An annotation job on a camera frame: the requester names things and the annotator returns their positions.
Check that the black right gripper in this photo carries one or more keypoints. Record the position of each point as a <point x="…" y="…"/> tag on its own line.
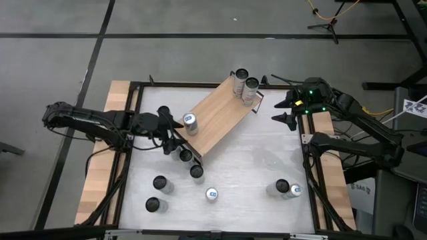
<point x="310" y="96"/>

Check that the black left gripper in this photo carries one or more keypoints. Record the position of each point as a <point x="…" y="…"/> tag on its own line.
<point x="148" y="124"/>

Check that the blue silver Red Bull can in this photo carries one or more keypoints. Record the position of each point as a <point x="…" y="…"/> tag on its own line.
<point x="296" y="190"/>
<point x="211" y="193"/>
<point x="191" y="126"/>

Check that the white Celsius Peach Vibe can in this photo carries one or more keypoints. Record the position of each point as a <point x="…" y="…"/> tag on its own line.
<point x="249" y="96"/>
<point x="196" y="171"/>
<point x="239" y="87"/>

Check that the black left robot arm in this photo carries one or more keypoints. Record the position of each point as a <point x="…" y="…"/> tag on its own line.
<point x="86" y="121"/>

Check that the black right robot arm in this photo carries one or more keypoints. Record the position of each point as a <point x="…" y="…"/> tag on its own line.
<point x="350" y="146"/>

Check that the white Celsius can yellow band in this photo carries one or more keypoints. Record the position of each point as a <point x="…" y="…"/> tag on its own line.
<point x="176" y="155"/>

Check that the white Celsius can blue band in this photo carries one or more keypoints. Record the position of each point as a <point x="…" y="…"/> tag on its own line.
<point x="185" y="155"/>

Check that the white Celsius can orange logo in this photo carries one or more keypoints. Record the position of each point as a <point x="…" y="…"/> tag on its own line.
<point x="162" y="109"/>

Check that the white Celsius can blue logo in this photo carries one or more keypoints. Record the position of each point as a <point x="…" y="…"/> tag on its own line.
<point x="160" y="182"/>

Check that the white Celsius Arctic can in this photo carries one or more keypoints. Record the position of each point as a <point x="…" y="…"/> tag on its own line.
<point x="152" y="204"/>

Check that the silver can black lid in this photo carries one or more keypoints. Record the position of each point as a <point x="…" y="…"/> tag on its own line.
<point x="282" y="185"/>

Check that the black tripod stand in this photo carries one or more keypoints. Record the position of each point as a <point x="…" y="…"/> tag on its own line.
<point x="330" y="26"/>

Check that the white printed box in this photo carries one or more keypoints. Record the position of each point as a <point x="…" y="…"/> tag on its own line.
<point x="362" y="196"/>

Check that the white marker tag paper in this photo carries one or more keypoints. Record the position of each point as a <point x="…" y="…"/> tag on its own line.
<point x="415" y="108"/>

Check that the dark grey cabinet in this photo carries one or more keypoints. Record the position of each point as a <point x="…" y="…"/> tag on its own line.
<point x="393" y="203"/>

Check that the black rig beam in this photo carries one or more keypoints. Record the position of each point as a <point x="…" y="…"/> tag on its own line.
<point x="50" y="233"/>

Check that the grey chair base leg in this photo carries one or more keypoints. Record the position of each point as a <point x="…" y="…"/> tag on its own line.
<point x="10" y="148"/>

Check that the black desk frame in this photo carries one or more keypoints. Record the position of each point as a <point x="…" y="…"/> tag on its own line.
<point x="411" y="26"/>

